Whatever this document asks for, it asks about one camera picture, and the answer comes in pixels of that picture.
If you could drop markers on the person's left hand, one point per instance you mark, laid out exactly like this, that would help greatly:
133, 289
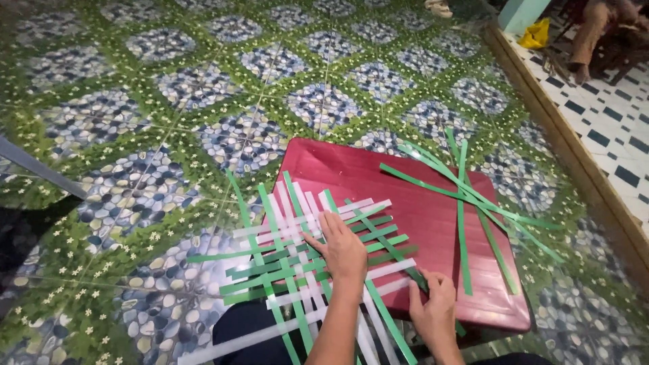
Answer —
345, 256

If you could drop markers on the person's right hand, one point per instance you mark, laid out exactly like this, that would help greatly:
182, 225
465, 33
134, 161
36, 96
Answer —
436, 314

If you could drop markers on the dark green plastic strip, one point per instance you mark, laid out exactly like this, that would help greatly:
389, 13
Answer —
390, 247

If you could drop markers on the woven green and white strips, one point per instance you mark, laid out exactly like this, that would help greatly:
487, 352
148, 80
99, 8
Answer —
284, 263

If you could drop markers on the red plastic low table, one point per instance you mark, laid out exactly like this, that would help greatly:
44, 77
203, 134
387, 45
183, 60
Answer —
421, 213

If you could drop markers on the pile of loose green bands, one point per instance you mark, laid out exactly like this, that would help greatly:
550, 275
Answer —
462, 228

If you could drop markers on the person's dark trousers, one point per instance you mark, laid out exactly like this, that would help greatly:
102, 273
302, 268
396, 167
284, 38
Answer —
253, 329

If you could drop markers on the wooden door threshold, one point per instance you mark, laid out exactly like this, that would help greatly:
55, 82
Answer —
573, 147

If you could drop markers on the pair of beige sandals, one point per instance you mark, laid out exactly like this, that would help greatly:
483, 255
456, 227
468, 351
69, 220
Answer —
439, 7

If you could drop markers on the yellow plastic bag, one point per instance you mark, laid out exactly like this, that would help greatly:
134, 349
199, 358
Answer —
535, 34

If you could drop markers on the grey metal bar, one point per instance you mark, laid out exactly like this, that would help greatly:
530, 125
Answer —
40, 170

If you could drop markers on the dark wooden chair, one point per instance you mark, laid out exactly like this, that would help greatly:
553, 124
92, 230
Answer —
623, 56

